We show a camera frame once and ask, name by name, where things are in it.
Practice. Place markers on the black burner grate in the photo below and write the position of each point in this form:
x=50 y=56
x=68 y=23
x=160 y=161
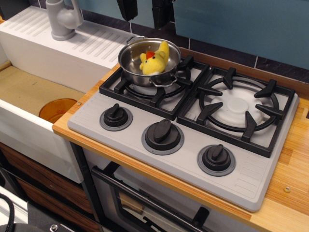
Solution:
x=161 y=101
x=249 y=113

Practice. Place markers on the orange plastic drain disc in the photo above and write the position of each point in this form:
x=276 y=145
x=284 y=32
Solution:
x=54 y=110

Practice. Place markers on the black stove knob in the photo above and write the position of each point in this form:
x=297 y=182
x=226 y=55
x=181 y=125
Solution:
x=216 y=160
x=116 y=118
x=162 y=138

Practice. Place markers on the black middle stove knob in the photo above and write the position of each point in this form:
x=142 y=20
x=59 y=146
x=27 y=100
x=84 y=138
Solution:
x=162 y=138

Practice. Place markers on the white toy sink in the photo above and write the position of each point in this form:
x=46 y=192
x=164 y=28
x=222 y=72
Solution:
x=36 y=69

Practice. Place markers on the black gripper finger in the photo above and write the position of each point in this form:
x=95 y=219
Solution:
x=128 y=9
x=163 y=12

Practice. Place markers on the black left stove knob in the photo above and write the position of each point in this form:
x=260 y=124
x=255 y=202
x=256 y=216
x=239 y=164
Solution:
x=116 y=118

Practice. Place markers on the yellow stuffed duck toy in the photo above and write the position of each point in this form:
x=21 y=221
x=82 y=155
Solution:
x=155 y=62

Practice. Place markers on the toy oven door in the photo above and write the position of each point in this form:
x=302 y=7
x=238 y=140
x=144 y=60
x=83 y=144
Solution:
x=141 y=205

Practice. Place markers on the grey toy stove top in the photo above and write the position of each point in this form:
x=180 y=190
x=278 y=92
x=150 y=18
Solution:
x=245 y=186

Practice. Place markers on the black right stove knob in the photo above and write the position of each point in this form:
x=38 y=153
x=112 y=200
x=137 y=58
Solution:
x=216 y=160

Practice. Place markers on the wooden drawer cabinet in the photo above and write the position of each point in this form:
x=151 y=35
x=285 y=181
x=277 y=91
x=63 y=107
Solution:
x=54 y=193

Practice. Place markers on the black oven door handle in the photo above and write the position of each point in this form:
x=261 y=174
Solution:
x=107 y=175

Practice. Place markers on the grey toy faucet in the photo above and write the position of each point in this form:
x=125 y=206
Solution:
x=63 y=21

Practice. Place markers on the black right burner grate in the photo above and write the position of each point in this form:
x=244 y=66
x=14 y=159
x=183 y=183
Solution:
x=249 y=113

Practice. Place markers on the stainless steel pot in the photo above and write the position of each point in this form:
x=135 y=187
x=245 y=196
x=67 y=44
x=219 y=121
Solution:
x=129 y=60

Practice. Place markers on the black left burner grate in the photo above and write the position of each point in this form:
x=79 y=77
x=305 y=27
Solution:
x=161 y=101

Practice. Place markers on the white right burner cap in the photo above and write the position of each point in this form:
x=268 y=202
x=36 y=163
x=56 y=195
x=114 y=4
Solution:
x=236 y=103

